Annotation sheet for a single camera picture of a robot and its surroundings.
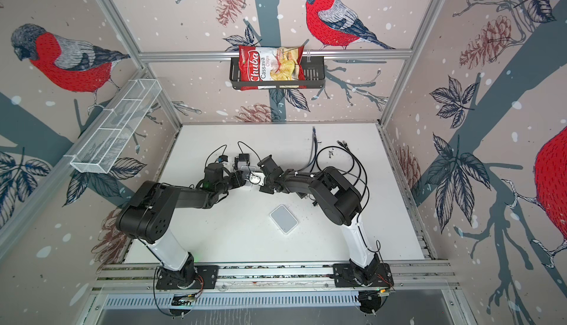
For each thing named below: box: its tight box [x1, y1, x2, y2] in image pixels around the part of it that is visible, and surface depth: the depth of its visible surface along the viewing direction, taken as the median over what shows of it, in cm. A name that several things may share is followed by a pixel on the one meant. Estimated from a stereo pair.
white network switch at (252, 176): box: [240, 165, 266, 187], surface depth 87 cm
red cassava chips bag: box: [238, 45, 307, 91], surface depth 90 cm
